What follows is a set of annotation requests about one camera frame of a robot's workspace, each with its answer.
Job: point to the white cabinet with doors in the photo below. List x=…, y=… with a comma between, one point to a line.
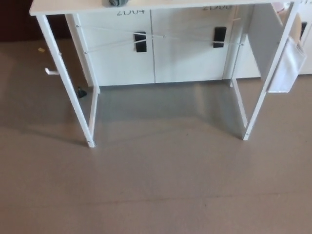
x=185, y=61

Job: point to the small yellow floor scrap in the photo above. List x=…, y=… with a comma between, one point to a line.
x=41, y=49

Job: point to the white metal-frame desk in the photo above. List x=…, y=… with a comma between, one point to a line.
x=48, y=36

